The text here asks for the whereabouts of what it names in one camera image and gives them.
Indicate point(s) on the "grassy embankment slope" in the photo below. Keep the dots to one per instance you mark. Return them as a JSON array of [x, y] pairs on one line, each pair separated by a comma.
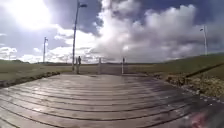
[[186, 66]]

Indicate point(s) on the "tall street lamp post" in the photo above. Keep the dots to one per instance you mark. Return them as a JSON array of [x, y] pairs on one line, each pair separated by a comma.
[[74, 40]]

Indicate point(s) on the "short street lamp post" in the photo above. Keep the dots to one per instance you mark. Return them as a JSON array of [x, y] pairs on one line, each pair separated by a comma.
[[44, 50]]

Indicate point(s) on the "grass verge with dark edge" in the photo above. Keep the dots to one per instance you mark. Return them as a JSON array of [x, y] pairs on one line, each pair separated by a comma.
[[30, 70]]

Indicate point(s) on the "pale bollard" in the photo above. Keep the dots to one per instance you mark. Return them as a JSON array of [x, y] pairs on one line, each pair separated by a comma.
[[122, 67], [99, 66], [77, 69]]

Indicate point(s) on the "wooden plank boardwalk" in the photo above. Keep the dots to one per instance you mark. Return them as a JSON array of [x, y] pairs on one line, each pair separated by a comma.
[[106, 100]]

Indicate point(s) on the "thin pale lamp post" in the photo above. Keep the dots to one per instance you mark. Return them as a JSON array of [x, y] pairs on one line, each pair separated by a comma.
[[205, 41]]

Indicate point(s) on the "person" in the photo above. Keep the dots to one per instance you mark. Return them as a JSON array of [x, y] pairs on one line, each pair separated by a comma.
[[79, 60]]

